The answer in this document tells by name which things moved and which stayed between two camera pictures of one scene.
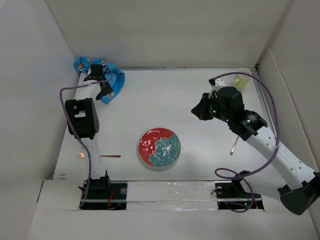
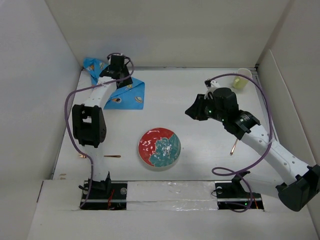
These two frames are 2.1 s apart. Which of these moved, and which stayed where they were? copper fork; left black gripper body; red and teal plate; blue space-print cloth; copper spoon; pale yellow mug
Moved: blue space-print cloth; left black gripper body
Stayed: pale yellow mug; copper spoon; copper fork; red and teal plate
